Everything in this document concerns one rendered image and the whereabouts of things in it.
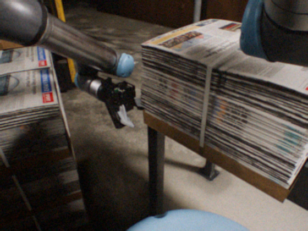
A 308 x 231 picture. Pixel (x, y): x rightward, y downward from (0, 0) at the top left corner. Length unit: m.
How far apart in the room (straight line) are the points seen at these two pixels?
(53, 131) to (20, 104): 0.13
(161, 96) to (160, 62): 0.08
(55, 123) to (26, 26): 0.36
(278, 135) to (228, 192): 1.15
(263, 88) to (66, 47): 0.42
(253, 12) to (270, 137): 0.23
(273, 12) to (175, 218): 0.19
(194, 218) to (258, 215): 1.35
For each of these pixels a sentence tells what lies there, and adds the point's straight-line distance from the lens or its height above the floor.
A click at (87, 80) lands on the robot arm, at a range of 0.88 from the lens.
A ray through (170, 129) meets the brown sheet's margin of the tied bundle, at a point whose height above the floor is 0.83.
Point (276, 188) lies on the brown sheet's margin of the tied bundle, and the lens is 0.51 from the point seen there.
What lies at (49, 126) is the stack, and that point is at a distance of 0.80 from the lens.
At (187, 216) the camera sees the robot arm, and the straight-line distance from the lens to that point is 0.17.
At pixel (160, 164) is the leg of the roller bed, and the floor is 0.47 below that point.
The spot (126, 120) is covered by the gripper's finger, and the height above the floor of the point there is 0.78.
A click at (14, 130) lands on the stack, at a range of 0.81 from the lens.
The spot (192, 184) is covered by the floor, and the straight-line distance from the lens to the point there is 1.56.
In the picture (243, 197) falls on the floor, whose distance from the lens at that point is 1.57.
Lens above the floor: 1.19
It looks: 34 degrees down
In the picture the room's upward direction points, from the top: straight up
